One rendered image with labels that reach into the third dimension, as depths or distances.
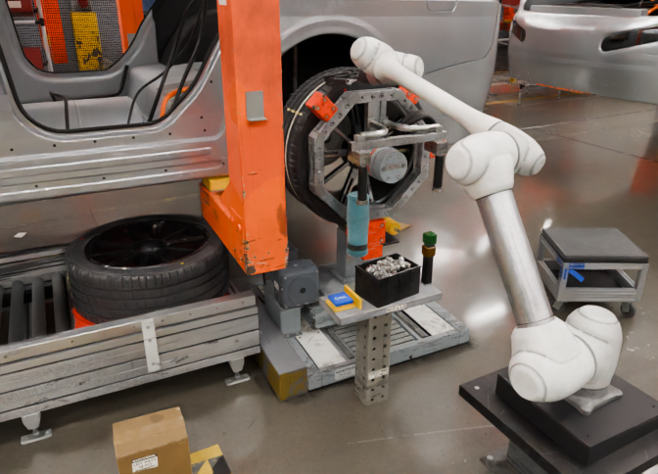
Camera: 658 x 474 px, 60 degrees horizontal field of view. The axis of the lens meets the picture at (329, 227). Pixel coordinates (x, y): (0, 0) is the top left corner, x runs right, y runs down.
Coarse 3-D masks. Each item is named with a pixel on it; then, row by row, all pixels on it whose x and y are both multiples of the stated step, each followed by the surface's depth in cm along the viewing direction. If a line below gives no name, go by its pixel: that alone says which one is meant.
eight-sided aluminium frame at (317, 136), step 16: (352, 96) 219; (368, 96) 222; (384, 96) 225; (400, 96) 228; (336, 112) 219; (320, 128) 220; (320, 144) 220; (416, 144) 246; (320, 160) 224; (416, 160) 248; (320, 176) 226; (416, 176) 247; (320, 192) 228; (400, 192) 251; (336, 208) 234; (384, 208) 246; (400, 208) 249
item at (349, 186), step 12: (396, 108) 243; (396, 120) 245; (336, 132) 234; (408, 132) 249; (408, 144) 252; (324, 156) 235; (336, 156) 238; (408, 156) 253; (336, 168) 241; (408, 168) 254; (324, 180) 239; (348, 180) 244; (372, 180) 268; (336, 192) 265; (348, 192) 246; (372, 192) 260; (384, 192) 256; (372, 204) 252
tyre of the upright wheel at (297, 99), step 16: (320, 80) 233; (304, 96) 231; (336, 96) 225; (288, 112) 235; (304, 112) 225; (288, 128) 232; (304, 128) 224; (288, 144) 230; (304, 144) 227; (288, 160) 231; (304, 160) 229; (304, 176) 232; (304, 192) 234; (320, 208) 241
